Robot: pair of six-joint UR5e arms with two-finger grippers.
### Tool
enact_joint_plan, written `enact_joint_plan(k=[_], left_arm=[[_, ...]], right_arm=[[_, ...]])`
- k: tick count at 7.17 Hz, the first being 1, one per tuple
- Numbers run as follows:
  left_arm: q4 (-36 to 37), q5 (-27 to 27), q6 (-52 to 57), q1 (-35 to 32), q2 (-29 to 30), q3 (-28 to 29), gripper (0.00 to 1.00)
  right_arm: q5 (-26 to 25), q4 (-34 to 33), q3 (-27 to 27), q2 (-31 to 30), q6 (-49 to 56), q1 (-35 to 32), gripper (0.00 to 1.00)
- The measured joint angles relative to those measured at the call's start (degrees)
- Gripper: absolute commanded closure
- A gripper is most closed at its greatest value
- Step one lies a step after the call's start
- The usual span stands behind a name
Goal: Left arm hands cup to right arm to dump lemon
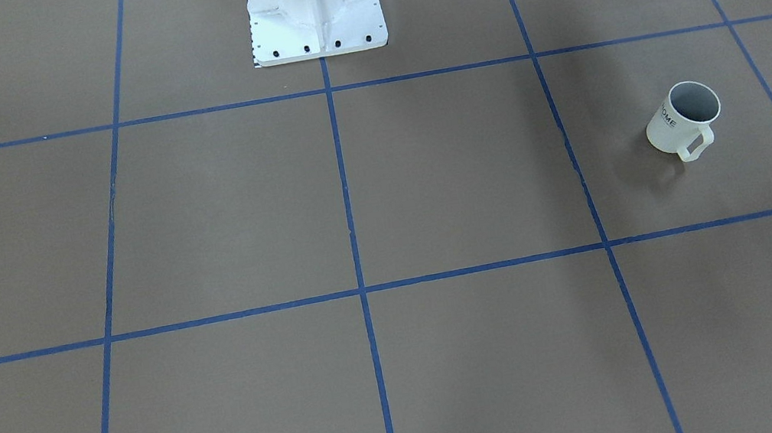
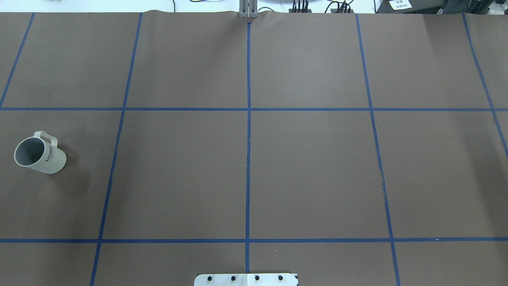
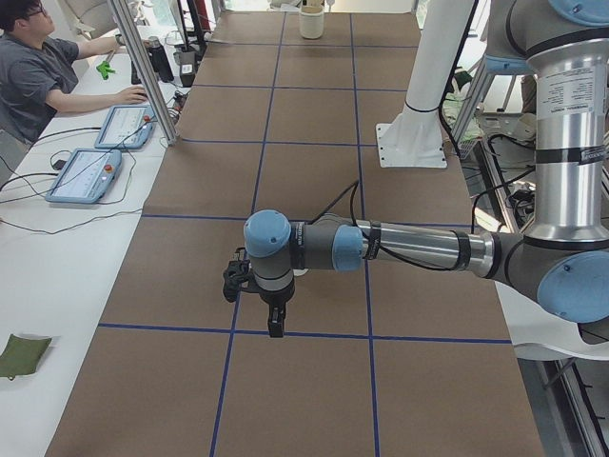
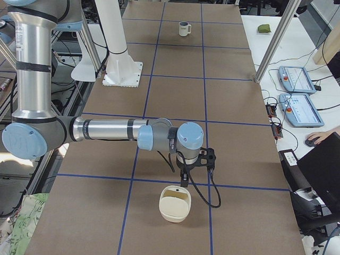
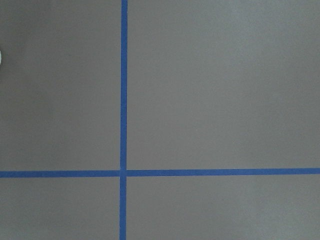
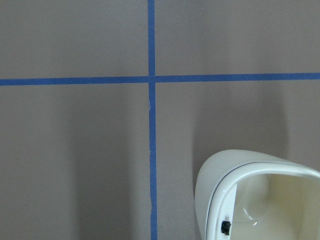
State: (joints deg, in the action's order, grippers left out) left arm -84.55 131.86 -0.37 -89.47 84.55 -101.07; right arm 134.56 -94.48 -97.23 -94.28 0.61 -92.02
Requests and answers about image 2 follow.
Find white HOME mug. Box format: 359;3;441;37
14;131;67;174

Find left USB hub orange ports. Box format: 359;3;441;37
288;0;312;14

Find usb hub orange ports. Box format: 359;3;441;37
288;0;312;14
325;0;354;14

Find right USB hub orange ports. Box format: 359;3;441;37
325;0;354;14

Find dark box with label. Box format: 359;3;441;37
376;0;445;14

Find aluminium frame post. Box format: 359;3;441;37
239;0;259;19

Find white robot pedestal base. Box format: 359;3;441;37
194;273;299;286

